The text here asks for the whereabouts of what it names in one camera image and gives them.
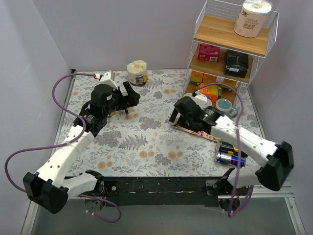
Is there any yellow sponge pack left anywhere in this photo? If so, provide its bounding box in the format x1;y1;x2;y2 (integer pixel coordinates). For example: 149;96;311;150
190;70;203;85

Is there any yellow sponge pack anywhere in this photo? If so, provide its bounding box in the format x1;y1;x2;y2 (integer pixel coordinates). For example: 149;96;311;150
222;79;240;91
190;70;203;85
202;73;217;84

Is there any blue silver drink can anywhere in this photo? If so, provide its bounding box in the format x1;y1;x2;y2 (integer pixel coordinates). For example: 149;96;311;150
215;152;246;168

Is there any black product box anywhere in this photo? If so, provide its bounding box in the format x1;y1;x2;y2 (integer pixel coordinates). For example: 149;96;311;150
224;50;249;78

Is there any yellow sponge pack middle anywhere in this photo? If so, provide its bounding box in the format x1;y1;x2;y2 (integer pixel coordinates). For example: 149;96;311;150
202;73;217;84

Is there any floral tray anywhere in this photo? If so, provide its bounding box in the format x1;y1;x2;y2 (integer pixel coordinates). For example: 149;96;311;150
172;123;222;142

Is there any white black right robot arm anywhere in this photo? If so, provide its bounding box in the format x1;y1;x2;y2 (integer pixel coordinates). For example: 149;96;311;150
170;96;294;195

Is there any blue ceramic mug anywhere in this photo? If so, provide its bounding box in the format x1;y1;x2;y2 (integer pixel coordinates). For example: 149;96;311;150
215;98;239;119

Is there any beige paper roll with cartoon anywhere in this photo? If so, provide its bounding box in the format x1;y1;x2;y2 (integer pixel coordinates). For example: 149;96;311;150
126;60;148;86

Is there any black yellow drink can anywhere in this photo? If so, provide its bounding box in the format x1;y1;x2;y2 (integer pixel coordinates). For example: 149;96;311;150
219;141;239;156

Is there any orange sponge pack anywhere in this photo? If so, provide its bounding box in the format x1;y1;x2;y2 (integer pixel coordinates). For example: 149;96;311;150
199;83;222;103

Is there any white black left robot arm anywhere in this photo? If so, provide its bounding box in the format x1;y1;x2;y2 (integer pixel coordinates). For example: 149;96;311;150
23;82;140;214

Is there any pink sponge box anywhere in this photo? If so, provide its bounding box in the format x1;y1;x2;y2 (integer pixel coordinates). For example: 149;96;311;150
198;44;221;62

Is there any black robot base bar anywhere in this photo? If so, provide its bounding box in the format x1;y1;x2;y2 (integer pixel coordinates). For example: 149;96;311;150
95;177;233;207

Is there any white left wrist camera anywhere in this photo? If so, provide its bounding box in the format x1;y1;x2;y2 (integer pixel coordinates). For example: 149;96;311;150
95;70;118;90

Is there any yellow sponge pack right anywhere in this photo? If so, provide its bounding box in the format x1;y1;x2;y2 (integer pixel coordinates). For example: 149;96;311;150
222;79;240;91

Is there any pink wrapped toilet paper roll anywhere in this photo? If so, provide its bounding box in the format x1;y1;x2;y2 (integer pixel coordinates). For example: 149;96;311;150
234;0;272;38

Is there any white wire wooden shelf rack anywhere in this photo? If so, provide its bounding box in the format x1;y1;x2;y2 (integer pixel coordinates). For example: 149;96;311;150
184;0;279;105

